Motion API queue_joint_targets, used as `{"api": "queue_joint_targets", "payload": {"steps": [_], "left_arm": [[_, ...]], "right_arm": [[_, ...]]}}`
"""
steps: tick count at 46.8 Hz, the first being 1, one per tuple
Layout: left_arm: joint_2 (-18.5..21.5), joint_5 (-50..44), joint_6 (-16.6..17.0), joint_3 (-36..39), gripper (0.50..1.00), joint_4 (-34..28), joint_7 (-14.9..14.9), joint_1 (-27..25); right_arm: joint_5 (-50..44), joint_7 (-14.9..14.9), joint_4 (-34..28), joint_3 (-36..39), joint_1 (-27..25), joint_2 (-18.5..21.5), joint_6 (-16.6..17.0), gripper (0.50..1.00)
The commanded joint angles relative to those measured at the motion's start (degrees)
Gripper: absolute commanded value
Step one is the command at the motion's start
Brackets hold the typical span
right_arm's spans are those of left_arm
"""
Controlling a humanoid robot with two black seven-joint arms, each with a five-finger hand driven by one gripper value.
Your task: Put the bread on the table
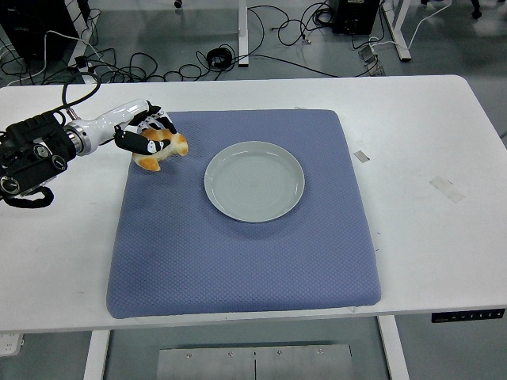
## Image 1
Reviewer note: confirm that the small grey tape piece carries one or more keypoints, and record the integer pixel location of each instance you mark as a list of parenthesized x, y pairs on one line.
[(362, 156)]

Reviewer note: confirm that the white background desk leg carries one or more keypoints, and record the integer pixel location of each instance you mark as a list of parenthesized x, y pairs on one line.
[(81, 43), (243, 31), (400, 31)]

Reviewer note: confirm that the black chair caster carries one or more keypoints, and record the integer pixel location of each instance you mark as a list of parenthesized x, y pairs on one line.
[(476, 13)]

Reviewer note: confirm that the large black equipment cabinet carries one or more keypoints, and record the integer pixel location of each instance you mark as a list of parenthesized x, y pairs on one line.
[(31, 20)]

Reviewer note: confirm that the black computer box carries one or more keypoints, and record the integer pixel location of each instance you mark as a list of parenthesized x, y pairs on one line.
[(356, 16)]

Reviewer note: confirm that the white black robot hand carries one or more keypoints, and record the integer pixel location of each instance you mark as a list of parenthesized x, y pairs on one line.
[(115, 116)]

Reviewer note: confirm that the large clear tape piece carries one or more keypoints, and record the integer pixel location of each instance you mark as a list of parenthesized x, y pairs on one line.
[(447, 189)]

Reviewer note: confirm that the white power strip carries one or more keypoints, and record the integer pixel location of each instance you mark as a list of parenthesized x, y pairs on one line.
[(10, 345)]

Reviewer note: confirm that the white table leg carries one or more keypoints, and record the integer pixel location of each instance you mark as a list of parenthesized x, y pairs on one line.
[(394, 352), (96, 356)]

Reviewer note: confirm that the round grey plate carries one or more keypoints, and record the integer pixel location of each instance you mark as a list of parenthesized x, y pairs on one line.
[(253, 182)]

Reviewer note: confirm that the blue quilted mat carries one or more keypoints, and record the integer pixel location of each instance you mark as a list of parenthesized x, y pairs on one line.
[(237, 257)]

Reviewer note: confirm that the grey foot pedal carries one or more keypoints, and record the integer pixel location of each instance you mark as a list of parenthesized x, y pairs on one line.
[(371, 59)]

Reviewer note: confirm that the golden striped croissant bread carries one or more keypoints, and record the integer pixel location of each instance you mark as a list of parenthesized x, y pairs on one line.
[(176, 144)]

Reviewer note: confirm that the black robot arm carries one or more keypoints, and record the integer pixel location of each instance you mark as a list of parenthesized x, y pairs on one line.
[(31, 142)]

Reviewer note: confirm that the black table control panel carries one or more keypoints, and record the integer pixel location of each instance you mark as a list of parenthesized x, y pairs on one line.
[(467, 315)]

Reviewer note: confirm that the grey metal plate with screws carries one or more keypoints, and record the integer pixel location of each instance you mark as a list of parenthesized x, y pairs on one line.
[(253, 364)]

